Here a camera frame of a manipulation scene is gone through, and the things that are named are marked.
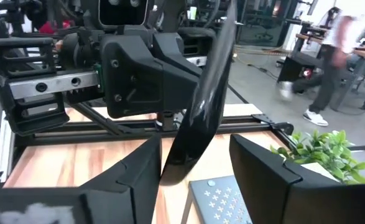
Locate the black box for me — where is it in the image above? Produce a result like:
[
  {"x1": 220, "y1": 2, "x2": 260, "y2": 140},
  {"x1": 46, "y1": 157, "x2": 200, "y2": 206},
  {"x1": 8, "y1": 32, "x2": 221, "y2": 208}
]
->
[{"x1": 277, "y1": 55, "x2": 314, "y2": 83}]

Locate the grey perforated metal shelf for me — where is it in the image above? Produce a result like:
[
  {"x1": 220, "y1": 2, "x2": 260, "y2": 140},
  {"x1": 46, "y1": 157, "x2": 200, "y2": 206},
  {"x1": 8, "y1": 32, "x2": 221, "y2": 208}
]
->
[{"x1": 180, "y1": 175, "x2": 255, "y2": 224}]

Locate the black teardrop plate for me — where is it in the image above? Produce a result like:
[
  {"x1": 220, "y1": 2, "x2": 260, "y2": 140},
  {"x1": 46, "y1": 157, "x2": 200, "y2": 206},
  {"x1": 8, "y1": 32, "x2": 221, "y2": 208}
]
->
[{"x1": 158, "y1": 0, "x2": 238, "y2": 187}]

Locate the person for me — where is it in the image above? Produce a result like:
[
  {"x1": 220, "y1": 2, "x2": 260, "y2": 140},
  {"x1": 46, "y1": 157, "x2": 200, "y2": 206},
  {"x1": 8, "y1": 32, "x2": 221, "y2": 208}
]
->
[
  {"x1": 25, "y1": 0, "x2": 76, "y2": 35},
  {"x1": 278, "y1": 6, "x2": 365, "y2": 128}
]

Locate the green potted plant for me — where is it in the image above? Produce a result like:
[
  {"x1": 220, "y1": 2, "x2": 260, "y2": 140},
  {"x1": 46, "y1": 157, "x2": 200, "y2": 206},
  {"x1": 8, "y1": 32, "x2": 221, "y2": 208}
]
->
[{"x1": 269, "y1": 129, "x2": 365, "y2": 185}]

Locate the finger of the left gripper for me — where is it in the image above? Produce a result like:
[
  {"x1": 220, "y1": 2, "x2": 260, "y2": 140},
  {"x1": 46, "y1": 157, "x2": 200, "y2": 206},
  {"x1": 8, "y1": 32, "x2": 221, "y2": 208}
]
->
[
  {"x1": 152, "y1": 32, "x2": 204, "y2": 79},
  {"x1": 100, "y1": 34, "x2": 201, "y2": 120}
]

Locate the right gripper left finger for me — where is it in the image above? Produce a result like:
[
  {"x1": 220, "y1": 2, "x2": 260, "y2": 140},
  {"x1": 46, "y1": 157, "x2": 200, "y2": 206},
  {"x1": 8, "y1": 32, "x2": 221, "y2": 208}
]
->
[{"x1": 0, "y1": 133, "x2": 163, "y2": 224}]

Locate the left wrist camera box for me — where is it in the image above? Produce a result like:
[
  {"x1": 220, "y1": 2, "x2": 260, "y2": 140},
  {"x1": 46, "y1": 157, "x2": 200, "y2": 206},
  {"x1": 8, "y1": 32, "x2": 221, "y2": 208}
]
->
[{"x1": 97, "y1": 0, "x2": 149, "y2": 28}]

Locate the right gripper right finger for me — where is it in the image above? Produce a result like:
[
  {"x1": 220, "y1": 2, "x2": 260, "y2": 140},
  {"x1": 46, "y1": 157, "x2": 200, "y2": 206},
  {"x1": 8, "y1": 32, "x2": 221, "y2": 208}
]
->
[{"x1": 228, "y1": 133, "x2": 365, "y2": 224}]

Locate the black aluminium table frame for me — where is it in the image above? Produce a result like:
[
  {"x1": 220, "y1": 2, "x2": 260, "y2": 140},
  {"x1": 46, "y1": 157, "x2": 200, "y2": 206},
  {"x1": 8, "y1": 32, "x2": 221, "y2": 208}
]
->
[{"x1": 0, "y1": 102, "x2": 365, "y2": 187}]

